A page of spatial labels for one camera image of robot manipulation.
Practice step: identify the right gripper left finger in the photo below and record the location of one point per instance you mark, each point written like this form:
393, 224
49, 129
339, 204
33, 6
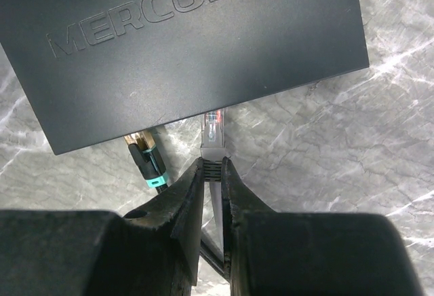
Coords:
152, 250

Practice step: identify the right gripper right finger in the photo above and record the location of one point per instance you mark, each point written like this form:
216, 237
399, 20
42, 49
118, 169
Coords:
309, 253

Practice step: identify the black network switch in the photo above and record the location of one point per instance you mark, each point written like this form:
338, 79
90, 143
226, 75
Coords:
95, 70

